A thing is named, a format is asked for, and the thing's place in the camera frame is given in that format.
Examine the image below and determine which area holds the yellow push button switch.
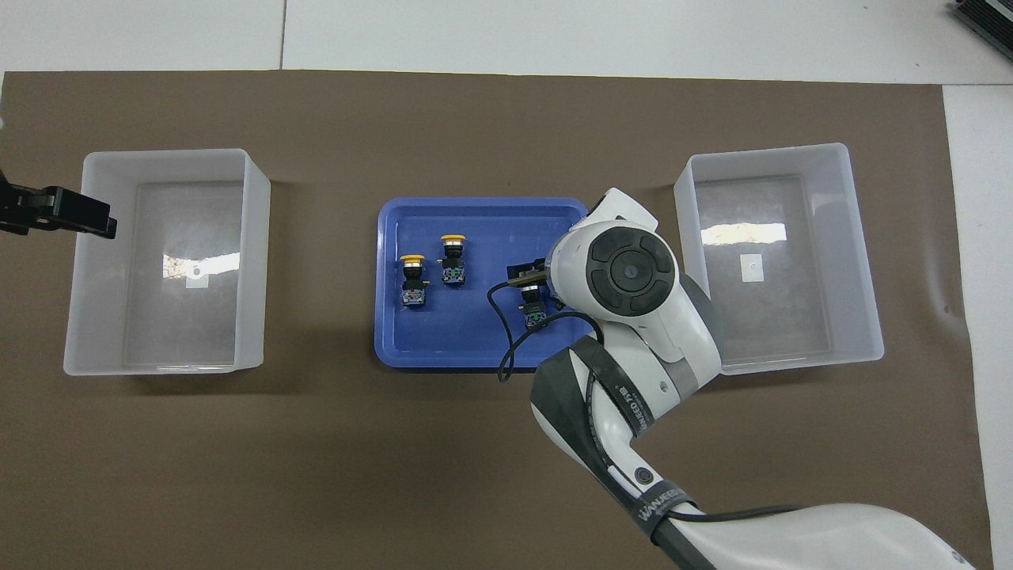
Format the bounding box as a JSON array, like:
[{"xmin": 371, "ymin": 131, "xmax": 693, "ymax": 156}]
[
  {"xmin": 398, "ymin": 253, "xmax": 432, "ymax": 310},
  {"xmin": 440, "ymin": 234, "xmax": 468, "ymax": 289}
]

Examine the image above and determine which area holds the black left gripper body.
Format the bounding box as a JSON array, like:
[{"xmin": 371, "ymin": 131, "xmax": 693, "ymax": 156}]
[{"xmin": 0, "ymin": 182, "xmax": 50, "ymax": 236}]

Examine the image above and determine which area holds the green push button switch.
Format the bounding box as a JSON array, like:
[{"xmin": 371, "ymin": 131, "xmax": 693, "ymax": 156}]
[{"xmin": 518, "ymin": 281, "xmax": 552, "ymax": 333}]

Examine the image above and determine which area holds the black ribbed device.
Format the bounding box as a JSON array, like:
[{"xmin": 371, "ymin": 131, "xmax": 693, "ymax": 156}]
[{"xmin": 950, "ymin": 0, "xmax": 1013, "ymax": 52}]

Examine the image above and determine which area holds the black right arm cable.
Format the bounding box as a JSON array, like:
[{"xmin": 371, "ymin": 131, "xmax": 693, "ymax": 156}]
[{"xmin": 486, "ymin": 279, "xmax": 804, "ymax": 525}]

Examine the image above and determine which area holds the brown table mat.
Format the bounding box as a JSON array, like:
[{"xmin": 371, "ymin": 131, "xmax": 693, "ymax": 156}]
[{"xmin": 0, "ymin": 70, "xmax": 995, "ymax": 570}]

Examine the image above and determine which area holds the blue plastic tray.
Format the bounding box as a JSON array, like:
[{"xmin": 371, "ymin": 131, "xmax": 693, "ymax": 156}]
[{"xmin": 374, "ymin": 196, "xmax": 595, "ymax": 370}]

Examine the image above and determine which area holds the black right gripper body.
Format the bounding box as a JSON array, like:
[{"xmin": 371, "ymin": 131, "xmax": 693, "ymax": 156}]
[{"xmin": 506, "ymin": 258, "xmax": 552, "ymax": 292}]

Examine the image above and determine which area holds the translucent white plastic box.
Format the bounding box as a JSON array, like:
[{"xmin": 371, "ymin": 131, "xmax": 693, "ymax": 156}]
[
  {"xmin": 673, "ymin": 142, "xmax": 886, "ymax": 375},
  {"xmin": 63, "ymin": 148, "xmax": 272, "ymax": 377}
]

